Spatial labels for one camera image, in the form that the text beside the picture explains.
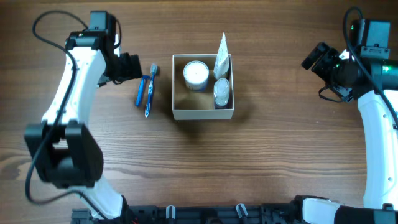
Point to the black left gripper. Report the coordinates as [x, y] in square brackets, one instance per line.
[131, 66]

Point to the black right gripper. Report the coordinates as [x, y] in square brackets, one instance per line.
[315, 56]

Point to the blue disposable razor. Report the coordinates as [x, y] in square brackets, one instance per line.
[140, 92]

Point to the blue white toothbrush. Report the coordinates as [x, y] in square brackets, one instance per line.
[153, 70]

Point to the white cotton swab container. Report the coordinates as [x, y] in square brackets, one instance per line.
[196, 74]

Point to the white floral cream tube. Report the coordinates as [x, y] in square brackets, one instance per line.
[221, 67]

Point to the dark blue sanitizer bottle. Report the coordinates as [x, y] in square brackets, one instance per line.
[221, 93]

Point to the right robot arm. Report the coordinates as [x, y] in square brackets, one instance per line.
[376, 95]

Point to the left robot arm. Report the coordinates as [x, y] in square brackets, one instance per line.
[66, 159]

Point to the beige open cardboard box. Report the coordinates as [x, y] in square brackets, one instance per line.
[198, 105]

